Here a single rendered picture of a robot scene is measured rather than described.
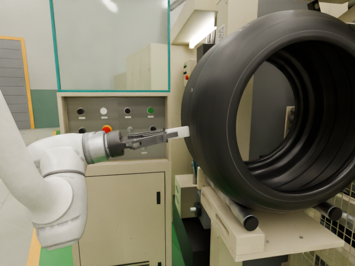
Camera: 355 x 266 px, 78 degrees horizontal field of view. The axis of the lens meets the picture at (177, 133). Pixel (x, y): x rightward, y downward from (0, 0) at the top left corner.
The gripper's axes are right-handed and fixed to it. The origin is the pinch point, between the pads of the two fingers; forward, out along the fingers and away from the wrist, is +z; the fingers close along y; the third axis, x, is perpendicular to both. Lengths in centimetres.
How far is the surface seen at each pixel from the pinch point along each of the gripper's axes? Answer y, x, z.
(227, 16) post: 25, -38, 31
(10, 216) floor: 174, 93, -160
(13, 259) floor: 106, 98, -124
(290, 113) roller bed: 37, 8, 65
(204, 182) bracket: 22.4, 28.6, 12.2
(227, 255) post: 25, 70, 20
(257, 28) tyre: -9.9, -24.8, 22.1
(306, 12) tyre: -9.6, -27.4, 36.3
